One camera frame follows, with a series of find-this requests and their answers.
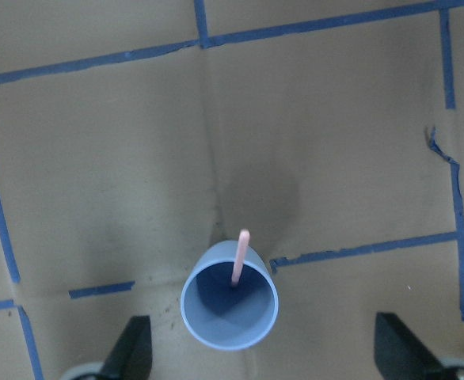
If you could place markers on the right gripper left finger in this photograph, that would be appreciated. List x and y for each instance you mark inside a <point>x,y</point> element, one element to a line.
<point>132,355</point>

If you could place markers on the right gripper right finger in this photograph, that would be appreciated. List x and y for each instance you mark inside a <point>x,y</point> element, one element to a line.
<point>399,354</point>

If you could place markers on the light blue plastic cup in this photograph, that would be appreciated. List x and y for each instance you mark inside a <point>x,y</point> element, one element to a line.
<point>222,316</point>

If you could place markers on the pink chopstick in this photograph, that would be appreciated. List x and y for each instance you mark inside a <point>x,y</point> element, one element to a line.
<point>241,251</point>

